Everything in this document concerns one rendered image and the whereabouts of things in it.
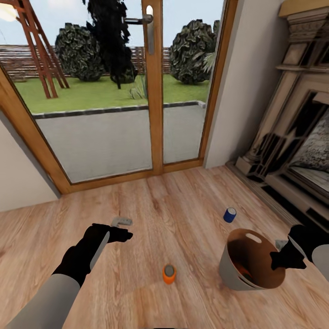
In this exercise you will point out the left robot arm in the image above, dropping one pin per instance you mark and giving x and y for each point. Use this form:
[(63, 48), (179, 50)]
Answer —
[(50, 306)]

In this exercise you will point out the wood fireplace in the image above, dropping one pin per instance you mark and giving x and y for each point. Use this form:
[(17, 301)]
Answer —
[(287, 165)]

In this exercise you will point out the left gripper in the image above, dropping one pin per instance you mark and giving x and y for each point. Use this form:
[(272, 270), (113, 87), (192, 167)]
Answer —
[(121, 235)]

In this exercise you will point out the door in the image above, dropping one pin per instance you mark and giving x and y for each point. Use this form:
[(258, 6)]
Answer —
[(110, 91)]

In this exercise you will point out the trash can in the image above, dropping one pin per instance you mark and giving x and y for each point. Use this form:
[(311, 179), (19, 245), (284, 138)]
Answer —
[(253, 256)]

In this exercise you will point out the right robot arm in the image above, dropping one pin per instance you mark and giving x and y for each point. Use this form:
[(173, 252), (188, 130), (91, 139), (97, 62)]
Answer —
[(303, 243)]

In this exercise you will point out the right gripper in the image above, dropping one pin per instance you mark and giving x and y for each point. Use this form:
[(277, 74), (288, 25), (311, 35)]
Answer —
[(285, 259)]

